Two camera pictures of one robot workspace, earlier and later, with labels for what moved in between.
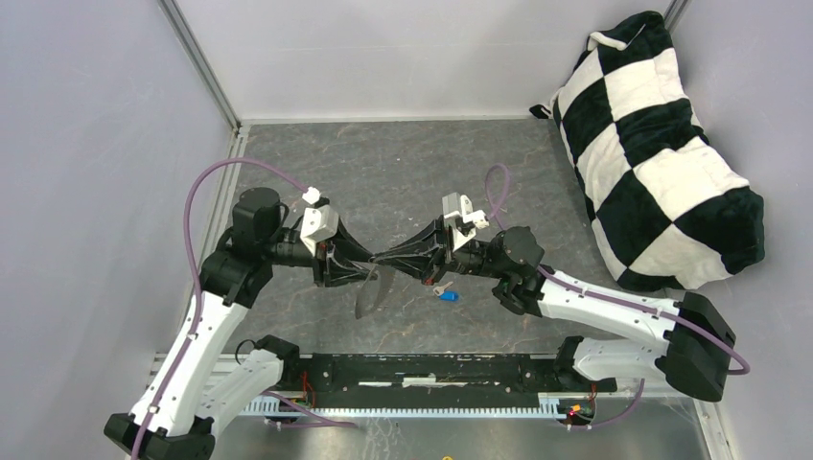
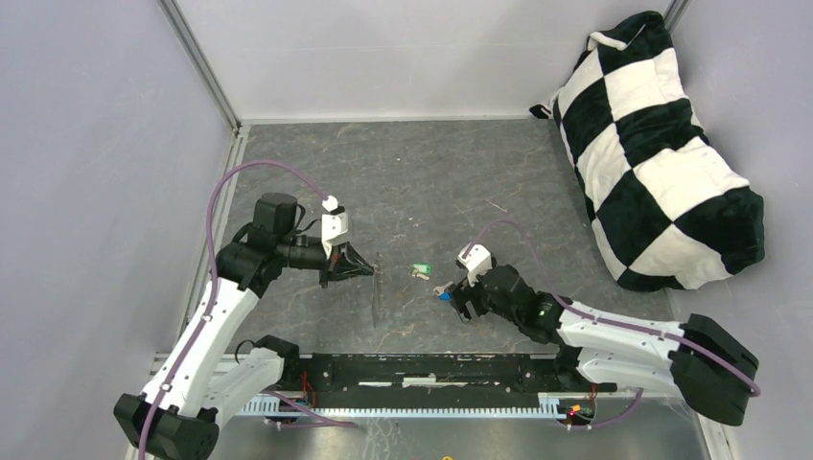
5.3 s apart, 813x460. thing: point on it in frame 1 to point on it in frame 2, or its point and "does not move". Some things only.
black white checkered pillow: x=667 y=210 does not move
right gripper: x=406 y=257 to x=461 y=293
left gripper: x=333 y=264 does not move
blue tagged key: x=445 y=295 does not move
